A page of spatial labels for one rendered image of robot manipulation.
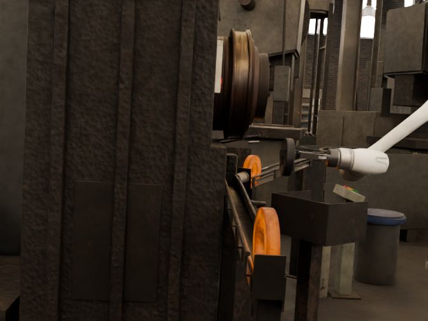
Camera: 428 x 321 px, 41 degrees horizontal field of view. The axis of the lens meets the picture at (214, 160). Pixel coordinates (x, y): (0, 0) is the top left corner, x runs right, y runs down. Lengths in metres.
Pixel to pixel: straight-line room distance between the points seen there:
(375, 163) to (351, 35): 9.20
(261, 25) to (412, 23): 1.63
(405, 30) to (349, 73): 5.40
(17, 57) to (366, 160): 1.64
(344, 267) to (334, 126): 3.73
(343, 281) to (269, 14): 2.68
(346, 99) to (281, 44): 6.35
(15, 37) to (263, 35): 2.80
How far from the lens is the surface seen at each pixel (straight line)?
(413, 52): 5.98
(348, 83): 11.41
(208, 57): 1.98
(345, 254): 3.31
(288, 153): 2.25
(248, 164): 2.89
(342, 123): 6.74
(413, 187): 5.00
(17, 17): 2.85
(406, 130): 2.54
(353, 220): 1.96
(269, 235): 1.33
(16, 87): 2.83
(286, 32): 5.15
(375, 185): 4.78
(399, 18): 6.20
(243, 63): 2.26
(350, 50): 11.46
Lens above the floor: 0.99
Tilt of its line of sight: 5 degrees down
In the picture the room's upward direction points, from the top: 3 degrees clockwise
